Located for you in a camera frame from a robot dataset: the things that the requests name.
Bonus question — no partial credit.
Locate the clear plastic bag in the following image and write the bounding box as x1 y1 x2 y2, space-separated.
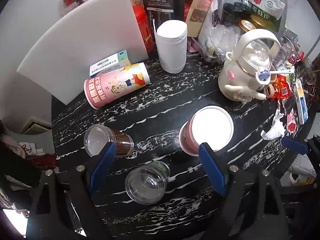
198 17 241 63

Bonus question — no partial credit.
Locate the gold lid glass jar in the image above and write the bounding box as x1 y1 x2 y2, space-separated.
239 20 256 34

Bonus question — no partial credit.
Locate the white spoon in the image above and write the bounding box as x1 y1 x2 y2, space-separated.
269 69 295 75

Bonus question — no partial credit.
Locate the brown kraft paper bag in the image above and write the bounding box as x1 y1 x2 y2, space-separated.
185 0 213 38

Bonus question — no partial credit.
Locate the pink panda paper cup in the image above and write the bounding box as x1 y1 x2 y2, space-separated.
178 106 234 157

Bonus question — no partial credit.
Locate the black hair comb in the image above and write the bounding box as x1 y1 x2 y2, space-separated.
282 94 296 115

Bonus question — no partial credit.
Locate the crumpled white tissue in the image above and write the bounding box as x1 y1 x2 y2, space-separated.
260 109 285 140

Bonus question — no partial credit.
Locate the pink rose sachet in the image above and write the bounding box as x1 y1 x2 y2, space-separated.
286 109 297 133

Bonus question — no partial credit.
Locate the green white snack bag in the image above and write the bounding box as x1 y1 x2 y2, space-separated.
242 0 287 33

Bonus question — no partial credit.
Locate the lying cartoon paper cup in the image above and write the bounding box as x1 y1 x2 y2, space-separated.
84 62 150 109

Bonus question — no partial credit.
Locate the red tin can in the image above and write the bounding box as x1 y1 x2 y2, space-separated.
132 5 154 54

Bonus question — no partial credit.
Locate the white foam board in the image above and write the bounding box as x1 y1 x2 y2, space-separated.
17 0 149 105

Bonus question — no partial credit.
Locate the red snack wrapper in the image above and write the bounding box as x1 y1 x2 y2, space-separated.
271 75 292 101

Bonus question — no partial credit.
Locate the clear glass bowl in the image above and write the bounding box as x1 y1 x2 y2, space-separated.
272 32 298 69

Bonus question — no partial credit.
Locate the green label plastic cup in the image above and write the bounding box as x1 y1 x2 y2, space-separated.
125 161 170 205

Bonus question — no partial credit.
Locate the green white medicine box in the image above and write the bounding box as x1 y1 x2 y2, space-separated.
89 49 131 78

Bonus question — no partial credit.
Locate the blue white medicine box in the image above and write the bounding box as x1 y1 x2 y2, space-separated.
293 79 309 125

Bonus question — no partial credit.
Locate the beige ceramic mug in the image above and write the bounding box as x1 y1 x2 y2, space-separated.
263 74 277 98

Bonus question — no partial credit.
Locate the white cartoon dog kettle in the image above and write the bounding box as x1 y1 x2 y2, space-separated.
218 29 280 102

